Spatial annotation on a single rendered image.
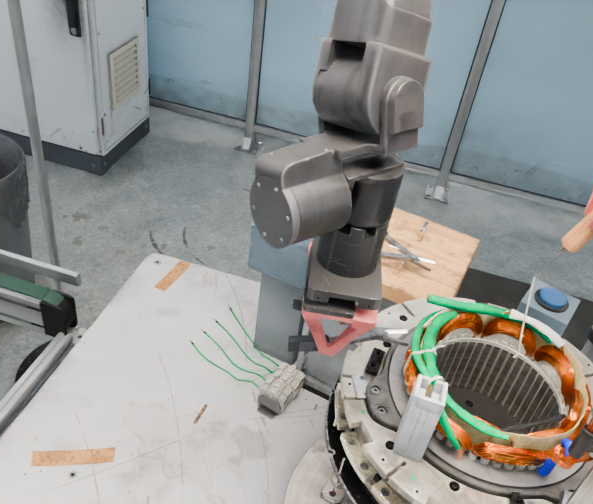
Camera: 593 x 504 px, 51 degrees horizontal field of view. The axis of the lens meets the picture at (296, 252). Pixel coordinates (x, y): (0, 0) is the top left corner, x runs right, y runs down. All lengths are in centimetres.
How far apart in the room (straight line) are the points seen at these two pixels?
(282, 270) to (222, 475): 31
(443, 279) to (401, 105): 47
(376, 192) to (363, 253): 6
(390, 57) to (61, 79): 246
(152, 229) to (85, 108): 60
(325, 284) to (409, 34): 21
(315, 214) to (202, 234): 219
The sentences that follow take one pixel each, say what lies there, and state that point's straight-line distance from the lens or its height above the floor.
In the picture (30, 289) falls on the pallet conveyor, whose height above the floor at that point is 76.
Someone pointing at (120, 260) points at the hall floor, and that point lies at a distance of 251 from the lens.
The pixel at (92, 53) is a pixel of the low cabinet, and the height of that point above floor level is 58.
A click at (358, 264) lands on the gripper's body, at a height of 128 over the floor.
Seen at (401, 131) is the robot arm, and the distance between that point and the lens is 47.
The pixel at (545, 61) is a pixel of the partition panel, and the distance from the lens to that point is 289.
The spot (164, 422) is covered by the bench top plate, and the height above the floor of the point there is 78.
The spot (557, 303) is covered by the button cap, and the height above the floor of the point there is 104.
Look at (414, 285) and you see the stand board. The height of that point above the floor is 106.
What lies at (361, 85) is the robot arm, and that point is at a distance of 47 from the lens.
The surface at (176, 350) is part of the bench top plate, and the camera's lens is 112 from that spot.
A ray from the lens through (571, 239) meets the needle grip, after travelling 59.
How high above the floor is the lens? 161
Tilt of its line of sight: 38 degrees down
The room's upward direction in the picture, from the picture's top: 9 degrees clockwise
